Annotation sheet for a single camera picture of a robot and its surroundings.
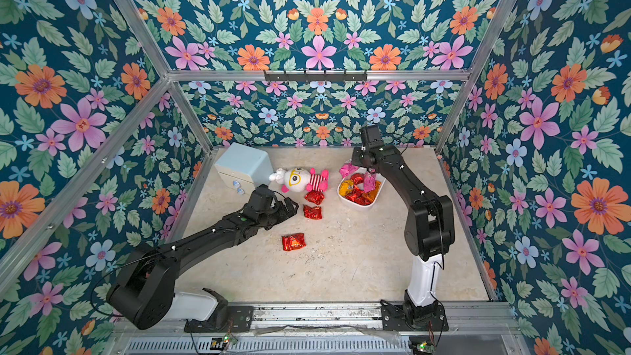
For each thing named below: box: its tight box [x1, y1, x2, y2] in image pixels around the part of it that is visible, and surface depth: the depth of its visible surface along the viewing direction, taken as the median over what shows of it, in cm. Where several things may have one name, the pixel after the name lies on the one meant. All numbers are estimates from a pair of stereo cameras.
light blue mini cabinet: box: [213, 142, 274, 195], surface depth 98 cm
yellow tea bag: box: [339, 179, 355, 197], surface depth 98 cm
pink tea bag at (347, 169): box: [338, 162, 360, 179], surface depth 92 cm
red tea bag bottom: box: [345, 187, 372, 206], surface depth 100 cm
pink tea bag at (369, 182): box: [363, 170, 377, 194], surface depth 101 cm
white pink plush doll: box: [280, 166, 330, 194], surface depth 101 cm
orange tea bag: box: [363, 180, 383, 203], surface depth 100 cm
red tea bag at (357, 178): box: [350, 172, 364, 186], surface depth 106 cm
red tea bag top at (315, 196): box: [303, 190, 325, 206], surface depth 103 cm
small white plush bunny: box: [268, 168, 286, 184], surface depth 106 cm
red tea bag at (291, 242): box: [280, 232, 307, 252], surface depth 88 cm
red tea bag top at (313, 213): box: [303, 204, 323, 220], surface depth 97 cm
